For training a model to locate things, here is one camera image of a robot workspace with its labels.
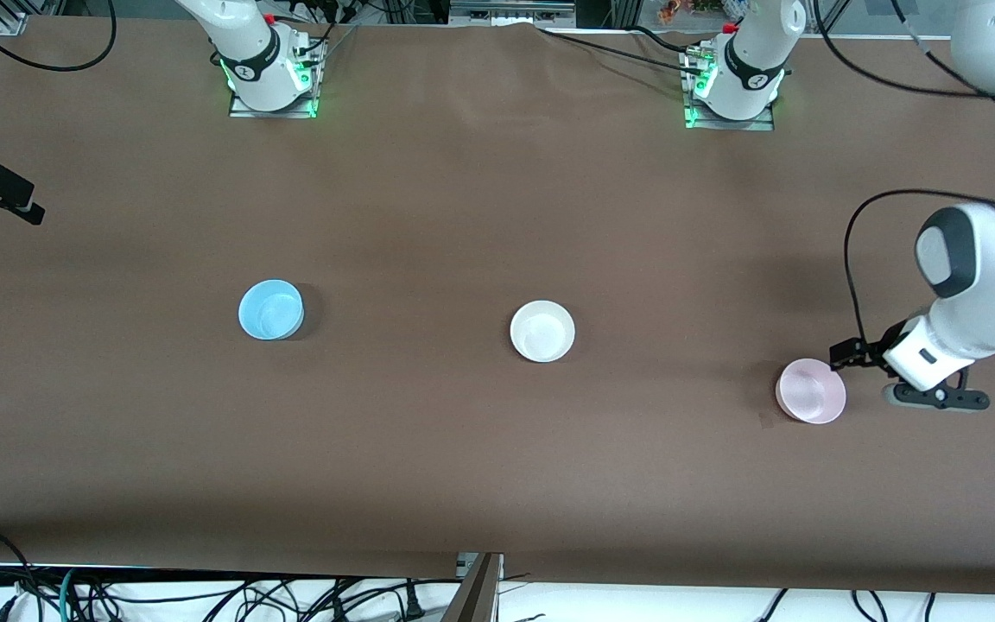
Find pink plastic bowl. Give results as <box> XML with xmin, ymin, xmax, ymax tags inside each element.
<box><xmin>776</xmin><ymin>358</ymin><xmax>847</xmax><ymax>425</ymax></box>

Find light blue plastic bowl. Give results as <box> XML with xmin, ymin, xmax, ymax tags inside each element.
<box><xmin>238</xmin><ymin>279</ymin><xmax>305</xmax><ymax>341</ymax></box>

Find white plastic bowl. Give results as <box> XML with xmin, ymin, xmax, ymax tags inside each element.
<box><xmin>510</xmin><ymin>300</ymin><xmax>576</xmax><ymax>363</ymax></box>

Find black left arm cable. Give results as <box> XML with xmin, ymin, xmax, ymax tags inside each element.
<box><xmin>813</xmin><ymin>0</ymin><xmax>995</xmax><ymax>346</ymax></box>

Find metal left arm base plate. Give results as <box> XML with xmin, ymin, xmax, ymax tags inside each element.
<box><xmin>681</xmin><ymin>43</ymin><xmax>776</xmax><ymax>132</ymax></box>

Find short black base cable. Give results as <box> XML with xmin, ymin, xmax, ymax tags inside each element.
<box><xmin>627</xmin><ymin>24</ymin><xmax>710</xmax><ymax>54</ymax></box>

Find long black base cable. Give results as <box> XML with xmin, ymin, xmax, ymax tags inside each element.
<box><xmin>541</xmin><ymin>29</ymin><xmax>706</xmax><ymax>68</ymax></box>

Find teal cable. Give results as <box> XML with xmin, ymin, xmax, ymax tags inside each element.
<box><xmin>60</xmin><ymin>568</ymin><xmax>84</xmax><ymax>622</ymax></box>

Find grey metal post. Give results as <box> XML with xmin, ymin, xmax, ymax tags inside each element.
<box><xmin>441</xmin><ymin>553</ymin><xmax>505</xmax><ymax>622</ymax></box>

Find aluminium frame rail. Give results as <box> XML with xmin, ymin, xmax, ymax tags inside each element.
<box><xmin>450</xmin><ymin>0</ymin><xmax>576</xmax><ymax>27</ymax></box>

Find black tangled floor cables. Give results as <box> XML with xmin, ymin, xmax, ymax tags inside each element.
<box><xmin>83</xmin><ymin>574</ymin><xmax>464</xmax><ymax>622</ymax></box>

